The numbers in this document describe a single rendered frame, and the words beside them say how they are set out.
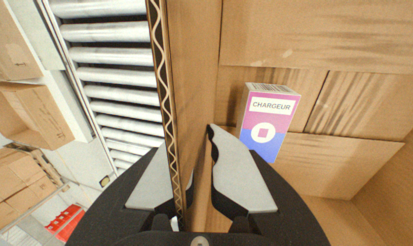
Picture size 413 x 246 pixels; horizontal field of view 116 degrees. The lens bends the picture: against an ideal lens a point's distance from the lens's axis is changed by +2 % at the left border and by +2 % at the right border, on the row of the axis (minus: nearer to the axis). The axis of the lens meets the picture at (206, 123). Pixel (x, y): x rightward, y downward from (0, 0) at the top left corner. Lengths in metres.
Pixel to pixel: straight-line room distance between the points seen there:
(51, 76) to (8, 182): 3.73
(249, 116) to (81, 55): 0.59
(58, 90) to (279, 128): 0.82
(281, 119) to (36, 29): 0.78
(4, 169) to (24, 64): 3.60
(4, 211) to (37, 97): 3.90
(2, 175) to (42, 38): 3.76
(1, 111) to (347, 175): 1.39
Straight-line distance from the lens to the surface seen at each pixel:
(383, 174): 0.37
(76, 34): 0.64
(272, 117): 0.18
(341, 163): 0.33
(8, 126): 1.27
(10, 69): 0.84
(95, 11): 0.57
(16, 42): 0.86
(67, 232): 5.74
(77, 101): 0.86
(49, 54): 0.78
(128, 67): 0.69
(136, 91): 0.53
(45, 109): 0.89
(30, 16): 0.78
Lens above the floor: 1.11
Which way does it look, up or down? 58 degrees down
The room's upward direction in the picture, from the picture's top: 150 degrees counter-clockwise
